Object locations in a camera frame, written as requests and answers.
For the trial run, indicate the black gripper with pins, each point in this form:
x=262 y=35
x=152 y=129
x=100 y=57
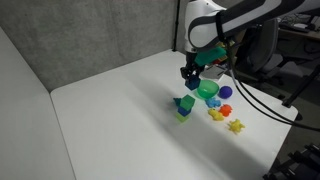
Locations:
x=192 y=61

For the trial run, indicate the green toy block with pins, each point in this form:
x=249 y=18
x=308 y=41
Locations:
x=187 y=102

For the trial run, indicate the small blue block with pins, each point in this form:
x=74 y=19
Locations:
x=184 y=111

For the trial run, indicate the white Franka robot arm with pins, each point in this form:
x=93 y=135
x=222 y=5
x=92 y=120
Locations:
x=206 y=23

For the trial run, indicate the translucent green bowl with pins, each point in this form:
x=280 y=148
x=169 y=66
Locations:
x=207 y=88

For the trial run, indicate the lime green block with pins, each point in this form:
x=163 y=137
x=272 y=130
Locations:
x=181 y=117

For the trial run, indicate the grey metal plate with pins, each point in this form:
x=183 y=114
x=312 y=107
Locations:
x=215 y=72

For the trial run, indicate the teal toy animal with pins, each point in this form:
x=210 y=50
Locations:
x=176 y=101

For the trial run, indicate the wooden toy shelf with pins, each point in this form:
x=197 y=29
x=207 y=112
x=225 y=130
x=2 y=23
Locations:
x=222 y=61

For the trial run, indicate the light blue toy animal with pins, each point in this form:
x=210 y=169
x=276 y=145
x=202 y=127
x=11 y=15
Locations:
x=212 y=102

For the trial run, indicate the black tripod pole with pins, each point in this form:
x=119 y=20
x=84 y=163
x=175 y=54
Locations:
x=176 y=26

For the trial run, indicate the orange toy animal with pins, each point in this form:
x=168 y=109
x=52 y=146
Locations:
x=225 y=110

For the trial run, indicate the yellow toy turtle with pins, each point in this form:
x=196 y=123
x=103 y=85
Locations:
x=235 y=126

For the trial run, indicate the grey office chair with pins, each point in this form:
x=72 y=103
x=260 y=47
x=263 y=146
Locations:
x=266 y=43

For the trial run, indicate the black stand leg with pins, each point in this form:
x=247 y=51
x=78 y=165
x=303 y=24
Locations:
x=301 y=85

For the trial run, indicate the cluttered desk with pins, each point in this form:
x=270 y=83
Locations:
x=300 y=33

